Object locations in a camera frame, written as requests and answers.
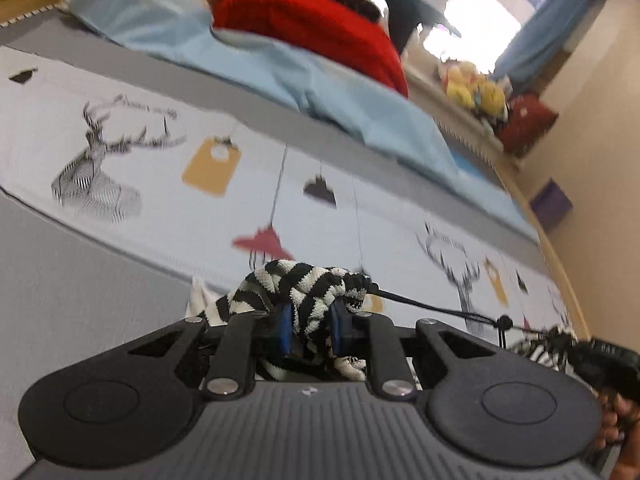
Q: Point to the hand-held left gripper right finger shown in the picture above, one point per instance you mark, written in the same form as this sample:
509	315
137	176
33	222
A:
336	334

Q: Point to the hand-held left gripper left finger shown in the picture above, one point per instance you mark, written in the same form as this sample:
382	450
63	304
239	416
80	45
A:
284	331

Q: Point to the black white striped hoodie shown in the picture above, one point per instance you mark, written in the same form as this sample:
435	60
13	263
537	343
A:
300	280

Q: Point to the person's right hand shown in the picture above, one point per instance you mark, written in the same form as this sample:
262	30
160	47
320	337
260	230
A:
617	422

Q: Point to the purple box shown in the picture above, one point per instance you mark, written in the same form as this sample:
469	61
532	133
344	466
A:
550	202

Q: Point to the light blue quilt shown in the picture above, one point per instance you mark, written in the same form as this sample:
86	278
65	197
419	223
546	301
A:
300	75

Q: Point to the red cushion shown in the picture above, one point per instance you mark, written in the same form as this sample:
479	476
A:
525	120

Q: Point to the yellow plush toy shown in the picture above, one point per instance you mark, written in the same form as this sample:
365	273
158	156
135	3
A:
470	87

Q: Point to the red knitted garment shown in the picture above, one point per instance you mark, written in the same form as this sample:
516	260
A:
310	15

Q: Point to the dark teal cloth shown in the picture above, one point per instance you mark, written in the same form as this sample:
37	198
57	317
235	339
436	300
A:
400	5

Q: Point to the blue curtain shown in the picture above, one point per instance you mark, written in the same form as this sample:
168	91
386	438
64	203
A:
545	25

